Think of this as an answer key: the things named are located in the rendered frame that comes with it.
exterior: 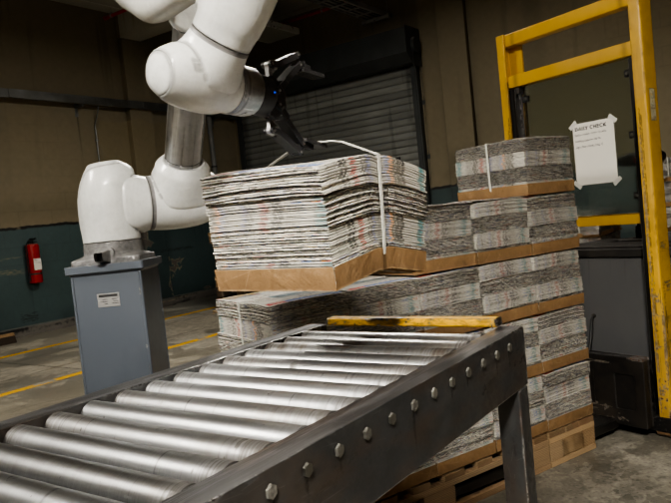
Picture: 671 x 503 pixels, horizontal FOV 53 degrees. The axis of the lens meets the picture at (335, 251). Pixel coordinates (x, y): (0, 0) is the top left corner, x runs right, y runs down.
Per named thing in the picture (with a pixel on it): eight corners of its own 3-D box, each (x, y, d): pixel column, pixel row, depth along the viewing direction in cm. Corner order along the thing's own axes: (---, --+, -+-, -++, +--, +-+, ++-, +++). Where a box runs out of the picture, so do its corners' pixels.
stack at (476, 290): (239, 540, 230) (212, 298, 225) (479, 446, 295) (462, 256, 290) (298, 585, 198) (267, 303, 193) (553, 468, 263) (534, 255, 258)
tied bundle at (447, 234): (350, 275, 259) (344, 215, 258) (409, 265, 275) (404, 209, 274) (414, 277, 227) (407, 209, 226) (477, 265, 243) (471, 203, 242)
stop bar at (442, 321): (335, 322, 167) (334, 315, 167) (503, 324, 142) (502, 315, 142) (327, 325, 164) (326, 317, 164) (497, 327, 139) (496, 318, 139)
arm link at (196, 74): (231, 130, 117) (266, 62, 112) (161, 118, 104) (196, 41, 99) (196, 98, 122) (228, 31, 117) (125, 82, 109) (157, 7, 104)
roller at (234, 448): (69, 437, 110) (65, 406, 109) (295, 477, 83) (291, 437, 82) (40, 447, 106) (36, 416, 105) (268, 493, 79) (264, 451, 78)
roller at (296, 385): (188, 393, 131) (185, 367, 131) (399, 414, 104) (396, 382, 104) (168, 400, 127) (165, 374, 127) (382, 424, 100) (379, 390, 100)
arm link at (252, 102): (209, 117, 120) (233, 122, 125) (247, 110, 115) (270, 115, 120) (207, 66, 120) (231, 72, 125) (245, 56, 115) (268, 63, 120)
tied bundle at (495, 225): (409, 265, 274) (404, 209, 273) (462, 257, 290) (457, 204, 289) (477, 266, 242) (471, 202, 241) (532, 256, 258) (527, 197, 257)
